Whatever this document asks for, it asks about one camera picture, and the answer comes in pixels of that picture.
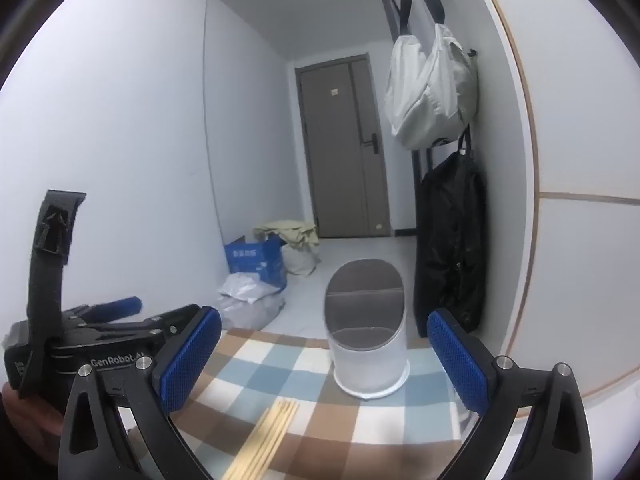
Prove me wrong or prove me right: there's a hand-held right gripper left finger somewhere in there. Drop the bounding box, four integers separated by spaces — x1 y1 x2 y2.
59 305 222 480

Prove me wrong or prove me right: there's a pile of wooden chopsticks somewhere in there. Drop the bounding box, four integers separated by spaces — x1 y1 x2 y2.
220 399 300 480

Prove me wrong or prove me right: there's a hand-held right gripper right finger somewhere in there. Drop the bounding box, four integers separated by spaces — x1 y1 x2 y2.
426 308 593 480

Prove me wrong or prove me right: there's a blue cardboard box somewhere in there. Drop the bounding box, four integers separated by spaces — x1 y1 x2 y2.
224 236 288 292

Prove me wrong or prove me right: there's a black hanging bag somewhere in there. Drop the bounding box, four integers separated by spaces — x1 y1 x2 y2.
414 127 488 333

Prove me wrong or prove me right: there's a white plastic bag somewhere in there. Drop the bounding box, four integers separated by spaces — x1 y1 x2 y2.
216 272 287 331

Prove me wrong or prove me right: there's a grey door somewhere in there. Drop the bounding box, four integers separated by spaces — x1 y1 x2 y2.
295 53 392 239

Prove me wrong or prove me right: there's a checkered tablecloth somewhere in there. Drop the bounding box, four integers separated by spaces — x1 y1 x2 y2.
117 327 481 480

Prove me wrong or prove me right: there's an olive cloth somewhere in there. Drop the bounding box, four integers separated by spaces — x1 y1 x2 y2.
252 220 321 251

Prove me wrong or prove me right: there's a white hanging bag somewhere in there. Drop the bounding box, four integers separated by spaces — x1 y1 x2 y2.
384 22 479 151

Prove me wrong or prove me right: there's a white grey utensil holder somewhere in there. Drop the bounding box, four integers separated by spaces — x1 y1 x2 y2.
324 257 411 401

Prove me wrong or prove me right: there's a white sack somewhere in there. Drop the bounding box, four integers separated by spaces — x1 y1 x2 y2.
281 244 321 277

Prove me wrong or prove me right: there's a white wardrobe with wood trim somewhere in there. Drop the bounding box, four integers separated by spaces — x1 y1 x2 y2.
467 0 640 411

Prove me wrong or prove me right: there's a person's left hand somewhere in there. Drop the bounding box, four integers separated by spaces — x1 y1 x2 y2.
0 382 65 466

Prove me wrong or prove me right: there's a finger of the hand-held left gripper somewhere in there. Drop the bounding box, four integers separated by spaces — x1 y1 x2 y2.
62 296 143 323
82 303 203 343

